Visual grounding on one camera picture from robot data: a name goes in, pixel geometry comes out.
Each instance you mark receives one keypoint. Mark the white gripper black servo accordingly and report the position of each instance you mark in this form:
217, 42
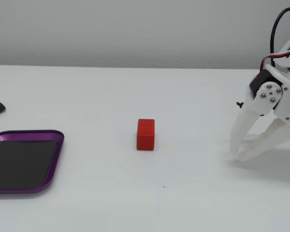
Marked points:
268, 94

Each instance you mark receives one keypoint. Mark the red textured cube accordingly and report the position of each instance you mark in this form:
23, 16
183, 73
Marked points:
145, 135

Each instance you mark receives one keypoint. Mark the purple metal tray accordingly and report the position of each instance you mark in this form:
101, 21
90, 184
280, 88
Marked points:
26, 164

